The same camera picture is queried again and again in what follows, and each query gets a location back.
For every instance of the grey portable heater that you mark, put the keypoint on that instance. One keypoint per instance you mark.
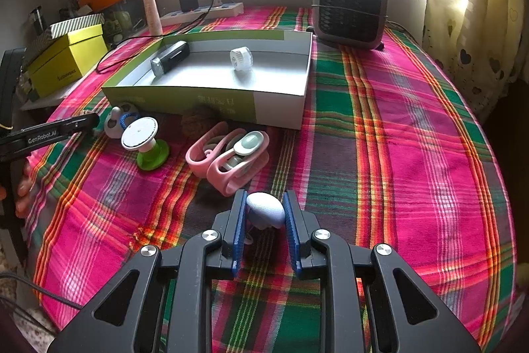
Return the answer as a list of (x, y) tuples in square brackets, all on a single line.
[(351, 5)]

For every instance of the white round ribbed cap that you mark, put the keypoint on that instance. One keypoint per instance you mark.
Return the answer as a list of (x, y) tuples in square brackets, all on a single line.
[(240, 59)]

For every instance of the person's left hand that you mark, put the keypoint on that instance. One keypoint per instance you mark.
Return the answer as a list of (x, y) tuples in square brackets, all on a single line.
[(24, 191)]

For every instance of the cream heart-print curtain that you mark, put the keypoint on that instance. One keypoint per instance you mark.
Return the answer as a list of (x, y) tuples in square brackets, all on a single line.
[(475, 47)]

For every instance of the cream cosmetic tube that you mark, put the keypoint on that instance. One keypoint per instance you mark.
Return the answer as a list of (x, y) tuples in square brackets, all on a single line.
[(152, 9)]

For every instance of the white and blue power strip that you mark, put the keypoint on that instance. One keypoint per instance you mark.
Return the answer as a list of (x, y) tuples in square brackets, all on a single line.
[(233, 8)]

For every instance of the brown walnut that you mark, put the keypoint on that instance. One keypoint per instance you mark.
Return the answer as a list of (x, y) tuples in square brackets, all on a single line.
[(196, 121)]

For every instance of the pink clip with mint pads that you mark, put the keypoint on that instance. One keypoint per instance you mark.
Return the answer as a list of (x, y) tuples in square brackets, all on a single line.
[(194, 158), (223, 179)]

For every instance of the grey striped box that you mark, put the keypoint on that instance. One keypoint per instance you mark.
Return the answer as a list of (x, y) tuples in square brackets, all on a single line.
[(78, 22)]

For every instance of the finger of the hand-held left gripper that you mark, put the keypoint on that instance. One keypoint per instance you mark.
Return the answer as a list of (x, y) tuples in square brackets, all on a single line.
[(82, 122)]

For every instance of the clear glass container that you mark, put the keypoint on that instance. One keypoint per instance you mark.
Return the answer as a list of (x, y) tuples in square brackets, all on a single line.
[(124, 22)]

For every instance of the yellow-green shoe box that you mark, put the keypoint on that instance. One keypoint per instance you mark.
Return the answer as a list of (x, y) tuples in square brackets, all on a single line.
[(62, 63)]

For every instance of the white disc on green base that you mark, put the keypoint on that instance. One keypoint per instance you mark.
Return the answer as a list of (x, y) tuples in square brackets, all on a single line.
[(138, 134)]

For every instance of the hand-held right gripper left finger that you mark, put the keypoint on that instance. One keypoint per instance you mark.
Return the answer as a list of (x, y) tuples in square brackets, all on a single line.
[(239, 237)]

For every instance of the white egg-shaped panda toy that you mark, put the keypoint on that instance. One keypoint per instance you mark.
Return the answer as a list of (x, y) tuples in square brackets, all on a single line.
[(110, 125)]

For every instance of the green and white cardboard box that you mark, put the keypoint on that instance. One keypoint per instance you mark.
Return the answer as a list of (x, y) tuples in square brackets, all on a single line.
[(165, 100)]

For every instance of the white egg-shaped massager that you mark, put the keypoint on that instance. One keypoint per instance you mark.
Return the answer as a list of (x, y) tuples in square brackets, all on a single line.
[(264, 206)]

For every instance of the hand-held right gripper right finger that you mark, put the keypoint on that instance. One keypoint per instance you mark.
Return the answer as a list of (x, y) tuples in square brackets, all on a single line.
[(291, 237)]

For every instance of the pink and green plaid blanket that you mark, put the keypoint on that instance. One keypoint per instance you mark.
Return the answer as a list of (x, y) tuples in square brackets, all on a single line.
[(392, 171)]

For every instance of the black stapler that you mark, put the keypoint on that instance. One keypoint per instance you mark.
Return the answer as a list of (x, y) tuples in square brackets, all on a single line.
[(171, 55)]

